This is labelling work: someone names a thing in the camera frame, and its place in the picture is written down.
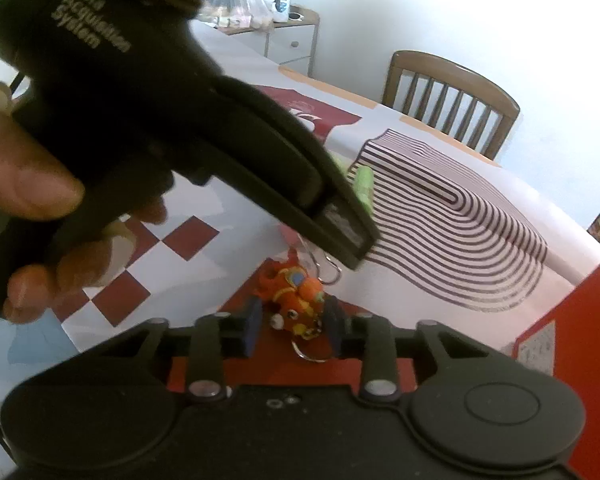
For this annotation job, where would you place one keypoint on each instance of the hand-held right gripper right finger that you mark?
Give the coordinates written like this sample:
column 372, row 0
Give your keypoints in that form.
column 332, row 325

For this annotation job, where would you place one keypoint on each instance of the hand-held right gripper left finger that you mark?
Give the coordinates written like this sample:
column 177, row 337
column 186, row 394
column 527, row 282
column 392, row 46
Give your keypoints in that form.
column 252, row 325

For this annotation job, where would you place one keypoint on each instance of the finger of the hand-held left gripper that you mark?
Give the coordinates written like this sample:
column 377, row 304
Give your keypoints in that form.
column 270, row 150
column 350, row 240

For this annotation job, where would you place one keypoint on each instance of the person's left hand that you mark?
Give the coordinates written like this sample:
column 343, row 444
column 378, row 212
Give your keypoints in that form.
column 15, row 175

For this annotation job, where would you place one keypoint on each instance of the silver metal hook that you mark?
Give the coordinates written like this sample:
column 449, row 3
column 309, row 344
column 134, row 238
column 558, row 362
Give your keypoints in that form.
column 330, row 270

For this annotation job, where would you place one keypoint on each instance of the printed red white table cover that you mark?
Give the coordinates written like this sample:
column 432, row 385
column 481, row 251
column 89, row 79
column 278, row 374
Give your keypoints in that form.
column 190, row 240

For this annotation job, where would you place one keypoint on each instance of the striped red cardboard box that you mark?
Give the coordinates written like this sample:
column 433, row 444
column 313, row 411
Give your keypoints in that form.
column 455, row 220

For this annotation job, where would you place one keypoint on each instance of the white drawer cabinet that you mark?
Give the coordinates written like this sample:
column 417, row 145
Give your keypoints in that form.
column 292, row 42

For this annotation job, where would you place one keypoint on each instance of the clear plastic bag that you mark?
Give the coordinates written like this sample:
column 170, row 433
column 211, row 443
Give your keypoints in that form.
column 240, row 5

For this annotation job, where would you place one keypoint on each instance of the wooden chair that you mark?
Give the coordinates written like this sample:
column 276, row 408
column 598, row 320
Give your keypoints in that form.
column 447, row 95

